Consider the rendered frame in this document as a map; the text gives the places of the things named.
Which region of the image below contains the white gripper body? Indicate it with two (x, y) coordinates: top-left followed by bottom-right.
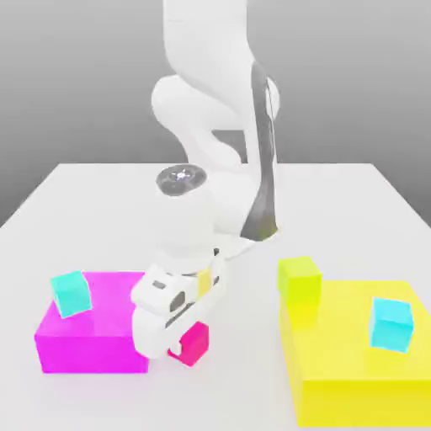
(132, 261), (226, 360)

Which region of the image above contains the small pink cube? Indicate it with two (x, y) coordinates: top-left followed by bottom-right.
(167, 320), (210, 368)

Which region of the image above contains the small cyan cube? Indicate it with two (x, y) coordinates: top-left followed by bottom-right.
(50, 269), (93, 320)
(368, 296), (414, 354)

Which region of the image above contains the small yellow-green cube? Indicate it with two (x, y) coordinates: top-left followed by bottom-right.
(277, 256), (323, 306)

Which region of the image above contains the large magenta box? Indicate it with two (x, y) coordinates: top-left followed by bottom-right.
(34, 271), (150, 375)

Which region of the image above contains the large yellow box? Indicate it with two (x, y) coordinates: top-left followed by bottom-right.
(278, 279), (431, 428)

